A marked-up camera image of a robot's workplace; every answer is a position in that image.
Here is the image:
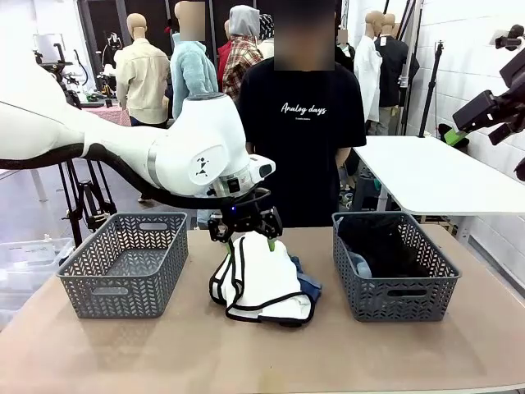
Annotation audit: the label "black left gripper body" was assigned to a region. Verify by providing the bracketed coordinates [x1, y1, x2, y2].
[219, 200, 274, 233]

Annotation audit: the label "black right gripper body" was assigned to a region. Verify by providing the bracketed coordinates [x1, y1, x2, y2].
[498, 48, 525, 124]

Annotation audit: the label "white top with black trim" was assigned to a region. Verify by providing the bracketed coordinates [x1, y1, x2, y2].
[208, 231, 317, 328]

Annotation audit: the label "dark blue jeans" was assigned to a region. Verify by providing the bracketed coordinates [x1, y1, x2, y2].
[286, 254, 323, 303]

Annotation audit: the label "light blue jeans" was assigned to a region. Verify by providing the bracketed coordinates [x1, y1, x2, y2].
[348, 250, 373, 278]

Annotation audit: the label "black garment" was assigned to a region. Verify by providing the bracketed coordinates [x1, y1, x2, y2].
[338, 215, 431, 279]

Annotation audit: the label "black bag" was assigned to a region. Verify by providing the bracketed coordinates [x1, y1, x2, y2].
[437, 122, 471, 149]

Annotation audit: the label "black light stand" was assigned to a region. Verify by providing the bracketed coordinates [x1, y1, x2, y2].
[418, 39, 446, 139]

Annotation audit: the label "person in black T-shirt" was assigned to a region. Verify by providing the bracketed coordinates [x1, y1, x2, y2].
[237, 0, 368, 229]

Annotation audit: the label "white table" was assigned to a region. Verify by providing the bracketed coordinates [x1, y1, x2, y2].
[0, 166, 47, 203]
[353, 135, 525, 247]

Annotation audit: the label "black metal pole rack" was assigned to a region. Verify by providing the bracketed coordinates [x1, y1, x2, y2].
[399, 0, 424, 136]

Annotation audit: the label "mannequin in black shirt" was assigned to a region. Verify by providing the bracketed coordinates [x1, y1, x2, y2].
[375, 13, 422, 136]

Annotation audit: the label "mannequin in white shirt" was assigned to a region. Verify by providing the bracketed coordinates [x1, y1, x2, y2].
[354, 11, 385, 124]

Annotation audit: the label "grey woven plastic basket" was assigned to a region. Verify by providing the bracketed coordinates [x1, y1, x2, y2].
[331, 211, 461, 323]
[56, 211, 189, 320]

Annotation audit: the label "background person in black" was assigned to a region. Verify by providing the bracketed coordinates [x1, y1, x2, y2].
[334, 28, 356, 75]

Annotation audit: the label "red checkered tablecloth table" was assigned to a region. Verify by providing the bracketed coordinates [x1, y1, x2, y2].
[81, 104, 133, 129]

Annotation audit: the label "mannequin in light blue fleece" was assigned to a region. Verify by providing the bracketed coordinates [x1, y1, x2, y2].
[170, 2, 220, 230]

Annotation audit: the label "mannequin in red top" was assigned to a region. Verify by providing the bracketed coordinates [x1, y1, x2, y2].
[217, 18, 233, 92]

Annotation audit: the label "mannequin in plaid hoodie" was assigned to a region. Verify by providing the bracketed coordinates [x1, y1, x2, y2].
[221, 4, 266, 104]

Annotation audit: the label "mannequin in cream shirt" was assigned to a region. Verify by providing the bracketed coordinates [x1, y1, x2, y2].
[114, 12, 173, 205]

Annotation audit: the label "clear plastic storage box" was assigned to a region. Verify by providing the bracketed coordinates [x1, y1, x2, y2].
[0, 236, 75, 329]

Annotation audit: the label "thin black left gripper cable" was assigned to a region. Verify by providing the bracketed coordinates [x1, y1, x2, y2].
[212, 186, 272, 208]

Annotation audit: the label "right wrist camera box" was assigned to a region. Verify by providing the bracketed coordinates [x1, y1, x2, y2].
[487, 24, 525, 51]

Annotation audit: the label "black left arm cable sleeve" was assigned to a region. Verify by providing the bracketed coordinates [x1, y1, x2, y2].
[0, 142, 231, 210]

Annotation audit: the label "black camera tripod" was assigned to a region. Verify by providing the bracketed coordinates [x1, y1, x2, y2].
[32, 43, 118, 248]

